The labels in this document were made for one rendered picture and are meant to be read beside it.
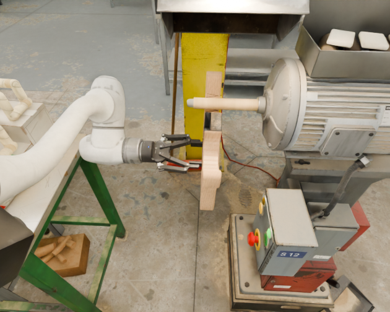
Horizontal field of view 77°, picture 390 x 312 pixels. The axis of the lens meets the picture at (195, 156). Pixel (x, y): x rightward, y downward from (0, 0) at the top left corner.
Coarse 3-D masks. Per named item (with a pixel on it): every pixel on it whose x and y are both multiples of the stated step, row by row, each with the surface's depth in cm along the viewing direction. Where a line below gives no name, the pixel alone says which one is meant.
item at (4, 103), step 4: (4, 96) 83; (0, 100) 82; (4, 100) 83; (0, 104) 83; (4, 104) 83; (8, 104) 84; (4, 108) 84; (8, 108) 85; (12, 108) 86; (4, 112) 85; (8, 112) 85; (8, 116) 86; (12, 120) 88; (16, 120) 88
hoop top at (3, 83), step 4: (0, 80) 87; (4, 80) 87; (8, 80) 86; (12, 80) 86; (16, 80) 87; (0, 84) 87; (4, 84) 87; (8, 84) 87; (12, 84) 86; (16, 84) 87
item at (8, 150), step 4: (8, 144) 86; (12, 144) 87; (16, 144) 88; (4, 148) 85; (8, 148) 85; (12, 148) 86; (16, 148) 88; (0, 152) 83; (4, 152) 84; (8, 152) 85; (12, 152) 87
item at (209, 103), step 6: (198, 102) 68; (204, 102) 68; (210, 102) 68; (216, 102) 68; (222, 102) 68; (228, 102) 68; (234, 102) 68; (240, 102) 68; (246, 102) 68; (252, 102) 68; (198, 108) 70; (204, 108) 70; (210, 108) 69; (216, 108) 69; (222, 108) 69; (228, 108) 69; (234, 108) 69; (240, 108) 69; (246, 108) 69; (252, 108) 68
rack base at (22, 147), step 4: (0, 144) 91; (20, 144) 91; (24, 144) 91; (28, 144) 91; (0, 148) 90; (20, 148) 90; (24, 148) 90; (28, 148) 90; (16, 152) 88; (20, 152) 88
